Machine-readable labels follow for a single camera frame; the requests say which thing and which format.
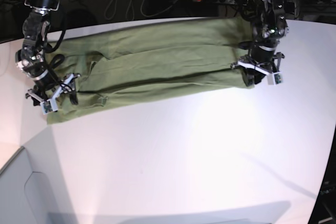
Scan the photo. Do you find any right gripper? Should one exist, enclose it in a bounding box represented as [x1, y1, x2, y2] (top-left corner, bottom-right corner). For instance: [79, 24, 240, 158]
[25, 73, 81, 102]

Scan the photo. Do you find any green T-shirt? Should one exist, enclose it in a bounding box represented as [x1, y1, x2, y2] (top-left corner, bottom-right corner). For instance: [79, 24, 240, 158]
[47, 17, 252, 124]

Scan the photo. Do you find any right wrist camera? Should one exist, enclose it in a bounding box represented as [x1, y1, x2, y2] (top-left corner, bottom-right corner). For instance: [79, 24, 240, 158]
[40, 99, 58, 115]

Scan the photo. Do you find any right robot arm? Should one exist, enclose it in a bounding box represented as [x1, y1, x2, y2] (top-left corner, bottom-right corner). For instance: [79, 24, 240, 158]
[16, 11, 271, 113]

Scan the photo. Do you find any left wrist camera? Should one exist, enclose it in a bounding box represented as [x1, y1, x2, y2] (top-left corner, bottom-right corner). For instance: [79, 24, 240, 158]
[267, 72, 283, 86]

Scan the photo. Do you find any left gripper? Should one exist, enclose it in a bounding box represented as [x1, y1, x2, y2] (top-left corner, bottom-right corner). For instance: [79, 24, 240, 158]
[230, 52, 285, 75]

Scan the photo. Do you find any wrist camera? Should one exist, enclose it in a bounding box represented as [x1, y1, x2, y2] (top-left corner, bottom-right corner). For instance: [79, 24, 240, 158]
[40, 99, 58, 115]
[267, 72, 283, 86]

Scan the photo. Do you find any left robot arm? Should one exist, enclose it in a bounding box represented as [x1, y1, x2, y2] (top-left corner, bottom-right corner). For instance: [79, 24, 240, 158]
[17, 0, 288, 113]

